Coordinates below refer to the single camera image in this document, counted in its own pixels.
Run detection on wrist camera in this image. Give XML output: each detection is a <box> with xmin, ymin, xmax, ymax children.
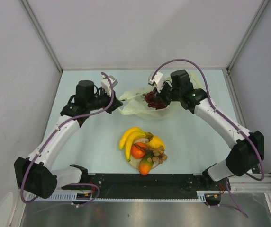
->
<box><xmin>101</xmin><ymin>72</ymin><xmax>118</xmax><ymax>96</ymax></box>
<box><xmin>148</xmin><ymin>72</ymin><xmax>165</xmax><ymax>93</ymax></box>

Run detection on purple cable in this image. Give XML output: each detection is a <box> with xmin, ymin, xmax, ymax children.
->
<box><xmin>19</xmin><ymin>71</ymin><xmax>116</xmax><ymax>213</ymax></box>
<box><xmin>150</xmin><ymin>59</ymin><xmax>265</xmax><ymax>218</ymax></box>

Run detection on brown fake longan bunch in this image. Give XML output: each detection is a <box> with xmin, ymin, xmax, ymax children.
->
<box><xmin>140</xmin><ymin>147</ymin><xmax>168</xmax><ymax>164</ymax></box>

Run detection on small orange fake fruit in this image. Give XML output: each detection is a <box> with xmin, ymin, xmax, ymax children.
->
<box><xmin>138</xmin><ymin>155</ymin><xmax>154</xmax><ymax>175</ymax></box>

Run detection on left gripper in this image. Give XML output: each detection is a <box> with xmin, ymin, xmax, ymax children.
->
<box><xmin>87</xmin><ymin>87</ymin><xmax>122</xmax><ymax>114</ymax></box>

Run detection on yellow fake bell pepper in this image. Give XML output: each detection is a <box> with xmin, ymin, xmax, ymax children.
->
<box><xmin>146</xmin><ymin>136</ymin><xmax>166</xmax><ymax>150</ymax></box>

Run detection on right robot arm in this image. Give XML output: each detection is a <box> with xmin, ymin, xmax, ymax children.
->
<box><xmin>148</xmin><ymin>70</ymin><xmax>264</xmax><ymax>190</ymax></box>

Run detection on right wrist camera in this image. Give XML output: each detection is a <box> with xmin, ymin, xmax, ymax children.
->
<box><xmin>148</xmin><ymin>72</ymin><xmax>165</xmax><ymax>93</ymax></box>

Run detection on white cable duct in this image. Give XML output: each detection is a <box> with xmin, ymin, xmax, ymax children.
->
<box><xmin>31</xmin><ymin>191</ymin><xmax>208</xmax><ymax>202</ymax></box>

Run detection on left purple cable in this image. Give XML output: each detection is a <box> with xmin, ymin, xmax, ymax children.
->
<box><xmin>19</xmin><ymin>71</ymin><xmax>116</xmax><ymax>213</ymax></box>

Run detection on fake dark grapes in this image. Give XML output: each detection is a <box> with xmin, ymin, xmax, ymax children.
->
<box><xmin>143</xmin><ymin>91</ymin><xmax>167</xmax><ymax>110</ymax></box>

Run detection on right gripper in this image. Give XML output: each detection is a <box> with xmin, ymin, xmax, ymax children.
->
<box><xmin>153</xmin><ymin>81</ymin><xmax>181</xmax><ymax>107</ymax></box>

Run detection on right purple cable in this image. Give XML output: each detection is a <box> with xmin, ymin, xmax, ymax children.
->
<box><xmin>150</xmin><ymin>59</ymin><xmax>265</xmax><ymax>218</ymax></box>

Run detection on pale green plastic bag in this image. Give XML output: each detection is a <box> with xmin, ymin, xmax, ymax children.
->
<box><xmin>117</xmin><ymin>71</ymin><xmax>205</xmax><ymax>121</ymax></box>

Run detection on pink ceramic plate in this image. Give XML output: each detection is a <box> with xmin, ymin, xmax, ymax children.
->
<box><xmin>128</xmin><ymin>139</ymin><xmax>159</xmax><ymax>171</ymax></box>

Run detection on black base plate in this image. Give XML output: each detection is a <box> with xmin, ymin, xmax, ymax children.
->
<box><xmin>62</xmin><ymin>173</ymin><xmax>226</xmax><ymax>199</ymax></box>

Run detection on yellow fake banana bunch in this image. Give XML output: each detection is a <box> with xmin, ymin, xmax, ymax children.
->
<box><xmin>119</xmin><ymin>127</ymin><xmax>153</xmax><ymax>162</ymax></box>

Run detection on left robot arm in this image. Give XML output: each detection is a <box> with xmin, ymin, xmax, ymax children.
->
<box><xmin>14</xmin><ymin>76</ymin><xmax>123</xmax><ymax>199</ymax></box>

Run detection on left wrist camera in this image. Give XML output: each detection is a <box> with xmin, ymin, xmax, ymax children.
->
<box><xmin>101</xmin><ymin>72</ymin><xmax>118</xmax><ymax>96</ymax></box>

